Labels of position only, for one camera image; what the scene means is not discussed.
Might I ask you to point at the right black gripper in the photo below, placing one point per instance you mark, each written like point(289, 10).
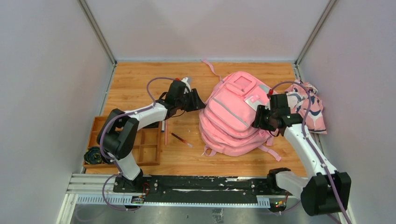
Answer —
point(258, 122)

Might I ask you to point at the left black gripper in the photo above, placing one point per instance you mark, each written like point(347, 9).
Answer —
point(190, 101)

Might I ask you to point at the pink student backpack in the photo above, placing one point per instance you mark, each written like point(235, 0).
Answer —
point(225, 123)

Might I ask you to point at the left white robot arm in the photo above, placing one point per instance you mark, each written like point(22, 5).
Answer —
point(117, 136)

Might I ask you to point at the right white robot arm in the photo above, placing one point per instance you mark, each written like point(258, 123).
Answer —
point(326, 190)

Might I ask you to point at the pink pencil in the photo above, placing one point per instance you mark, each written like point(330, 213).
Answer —
point(166, 132)

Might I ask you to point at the blue capped white marker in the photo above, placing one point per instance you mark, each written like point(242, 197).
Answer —
point(163, 127)

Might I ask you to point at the red pen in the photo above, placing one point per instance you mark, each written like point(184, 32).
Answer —
point(181, 139)

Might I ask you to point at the pink patterned cloth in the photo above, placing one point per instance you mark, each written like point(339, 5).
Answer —
point(303, 99)

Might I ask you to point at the wooden compartment tray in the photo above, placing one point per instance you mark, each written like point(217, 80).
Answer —
point(146, 150)

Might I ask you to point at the blue yellow rolled sock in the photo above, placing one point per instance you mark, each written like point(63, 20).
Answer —
point(93, 156)

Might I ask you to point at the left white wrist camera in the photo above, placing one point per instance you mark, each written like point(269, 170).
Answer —
point(186, 83)

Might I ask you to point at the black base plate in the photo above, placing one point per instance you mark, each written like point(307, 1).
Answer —
point(202, 190)

